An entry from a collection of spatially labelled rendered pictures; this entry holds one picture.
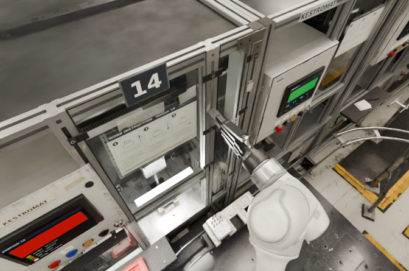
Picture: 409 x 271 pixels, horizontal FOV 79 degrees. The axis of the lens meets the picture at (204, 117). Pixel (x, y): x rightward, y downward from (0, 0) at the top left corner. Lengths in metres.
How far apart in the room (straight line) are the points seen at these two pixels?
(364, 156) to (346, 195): 0.58
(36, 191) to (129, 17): 0.58
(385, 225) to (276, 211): 2.59
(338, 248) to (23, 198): 1.74
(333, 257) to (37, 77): 1.82
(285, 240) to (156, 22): 0.70
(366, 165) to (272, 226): 2.83
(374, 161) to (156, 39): 2.94
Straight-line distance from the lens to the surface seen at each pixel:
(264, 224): 0.49
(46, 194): 0.78
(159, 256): 1.56
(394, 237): 3.04
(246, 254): 1.80
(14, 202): 0.79
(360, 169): 3.22
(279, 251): 0.55
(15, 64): 0.84
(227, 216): 1.65
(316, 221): 0.68
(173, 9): 0.94
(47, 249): 0.98
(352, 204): 2.97
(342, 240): 2.00
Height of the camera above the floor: 2.42
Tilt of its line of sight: 50 degrees down
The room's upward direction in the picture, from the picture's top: straight up
